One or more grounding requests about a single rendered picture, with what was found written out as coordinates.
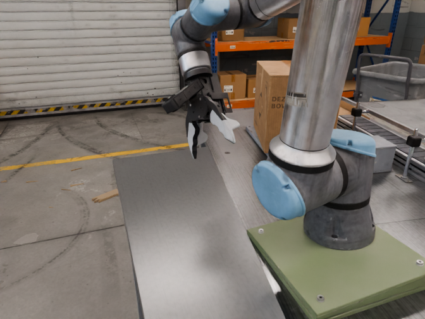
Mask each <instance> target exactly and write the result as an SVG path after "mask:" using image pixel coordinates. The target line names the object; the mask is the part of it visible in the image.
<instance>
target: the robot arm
mask: <svg viewBox="0 0 425 319"><path fill-rule="evenodd" d="M365 1H366V0H192V1H191V3H190V6H189V7H188V9H183V10H180V11H177V12H176V14H174V15H172V16H171V18H170V19H169V25H170V29H171V30H170V33H171V36H172V38H173V42H174V45H175V50H176V54H177V57H178V62H179V65H180V70H181V72H182V76H183V78H184V81H185V83H186V84H188V85H186V86H185V87H184V88H183V89H182V90H180V91H179V92H177V93H176V94H173V95H172V96H169V97H168V98H167V99H166V100H165V103H163V104H162V107H163V108H164V110H165V111H166V112H167V114H168V113H171V112H173V113H174V112H175V111H178V110H179V109H180V108H181V107H182V106H183V104H184V103H185V102H186V101H188V100H189V102H188V108H187V109H188V110H187V117H186V122H185V126H186V132H187V137H188V145H189V147H190V151H191V153H192V157H193V159H196V157H197V146H198V145H200V144H202V143H204V142H206V140H207V134H206V133H204V132H203V124H202V122H204V123H212V124H213V125H216V126H217V127H218V129H219V131H220V132H221V133H223V135H224V137H225V139H227V140H228V141H230V142H232V143H233V144H234V143H236V141H235V136H234V133H233V130H234V129H236V128H238V127H239V126H240V124H239V123H238V122H237V121H236V120H232V119H229V118H227V117H226V116H225V113H232V112H233V111H232V108H231V104H230V99H229V97H228V93H227V92H222V90H221V86H220V82H219V78H218V74H217V73H212V71H211V64H210V61H209V57H208V53H207V49H206V45H205V40H206V39H207V38H208V37H209V36H210V35H211V33H212V32H217V31H224V30H236V29H244V28H261V27H265V26H267V25H269V24H270V23H271V21H272V19H273V18H274V17H275V16H276V15H278V14H280V13H282V12H284V11H285V10H287V9H289V8H291V7H293V6H295V5H296V4H298V3H300V9H299V17H298V22H297V29H296V34H295V42H294V46H293V53H292V61H291V65H290V73H289V78H288V85H287V90H286V98H285V105H284V109H283V117H282V121H281V129H280V134H279V135H277V136H276V137H274V138H272V140H271V142H270V143H269V151H268V158H267V160H263V161H260V162H259V164H257V165H256V166H255V167H254V169H253V171H252V183H253V186H254V190H255V192H256V195H257V197H258V199H259V200H260V202H261V204H262V205H263V206H264V208H265V209H266V210H267V211H268V212H269V213H270V214H272V215H273V216H274V217H276V218H279V219H280V220H291V219H293V218H296V217H301V216H303V215H305V216H304V232H305V234H306V235H307V236H308V237H309V238H310V239H311V240H312V241H314V242H316V243H318V244H320V245H322V246H324V247H328V248H331V249H337V250H344V251H350V250H356V249H362V248H363V247H366V246H368V245H370V243H372V241H373V240H374V236H375V230H376V226H375V222H374V220H373V214H372V211H371V207H370V204H369V202H370V195H371V186H372V180H373V170H374V159H375V157H376V154H375V153H376V142H375V140H374V139H373V138H372V137H371V136H369V135H367V134H363V133H361V132H356V131H352V130H343V129H333V128H334V125H335V120H336V116H337V113H338V108H339V105H340V100H341V97H342V92H343V88H344V85H345V80H346V77H347V72H348V68H349V64H350V60H351V57H352V53H353V50H354V45H355V40H356V37H357V33H358V29H359V25H360V20H361V17H362V12H363V9H364V5H365ZM224 98H227V100H228V104H229V107H230V108H227V106H225V102H224Z"/></svg>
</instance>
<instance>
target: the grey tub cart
mask: <svg viewBox="0 0 425 319"><path fill-rule="evenodd" d="M363 56H368V57H374V58H384V59H395V60H400V61H389V62H386V63H380V64H377V65H370V66H364V67H360V64H361V58H362V57H363ZM401 61H406V62H401ZM352 73H353V74H356V84H355V90H354V94H353V97H354V102H370V101H394V100H407V99H425V65H424V64H418V63H413V62H412V60H411V59H409V58H405V57H399V56H388V55H382V54H371V53H362V54H360V55H359V57H358V61H357V68H354V69H353V71H352Z"/></svg>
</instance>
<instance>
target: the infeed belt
mask: <svg viewBox="0 0 425 319"><path fill-rule="evenodd" d="M339 116H340V117H342V118H344V119H346V120H347V121H349V122H350V123H353V121H354V116H352V115H339ZM356 126H358V127H359V128H361V129H363V130H365V131H366V132H368V133H370V134H372V135H378V136H380V137H382V138H384V139H386V140H388V141H390V142H391V143H393V144H394V145H396V146H397V148H396V149H398V150H400V151H401V152H403V153H405V154H407V155H408V153H409V149H410V146H408V145H406V141H407V140H405V139H403V138H401V137H399V136H398V135H396V134H394V133H392V132H390V131H388V130H386V129H384V128H382V127H380V126H378V125H377V124H375V123H373V122H370V121H369V120H366V119H365V118H363V117H361V116H358V117H357V122H356ZM412 158H414V159H415V160H417V161H419V162H421V163H422V164H424V165H425V160H424V158H425V149H423V148H421V147H415V148H414V152H413V155H412Z"/></svg>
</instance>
